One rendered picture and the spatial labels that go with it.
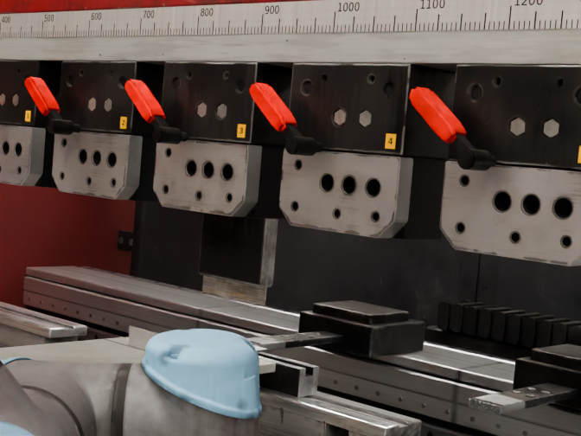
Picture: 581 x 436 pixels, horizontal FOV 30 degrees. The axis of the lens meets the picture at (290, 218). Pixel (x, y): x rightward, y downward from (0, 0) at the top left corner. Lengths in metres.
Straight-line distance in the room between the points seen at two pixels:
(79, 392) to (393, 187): 0.43
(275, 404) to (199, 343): 0.46
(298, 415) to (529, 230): 0.34
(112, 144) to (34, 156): 0.17
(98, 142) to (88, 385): 0.67
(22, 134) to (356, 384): 0.55
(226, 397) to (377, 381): 0.71
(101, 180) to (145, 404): 0.67
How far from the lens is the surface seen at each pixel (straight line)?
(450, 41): 1.00
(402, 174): 1.02
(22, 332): 1.50
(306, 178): 1.09
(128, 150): 1.30
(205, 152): 1.19
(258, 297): 1.19
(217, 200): 1.18
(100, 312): 1.78
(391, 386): 1.37
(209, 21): 1.21
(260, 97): 1.09
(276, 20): 1.14
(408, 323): 1.37
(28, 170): 1.46
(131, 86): 1.24
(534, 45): 0.95
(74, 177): 1.37
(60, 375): 0.70
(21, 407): 0.60
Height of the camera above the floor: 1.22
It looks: 4 degrees down
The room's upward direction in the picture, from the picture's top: 5 degrees clockwise
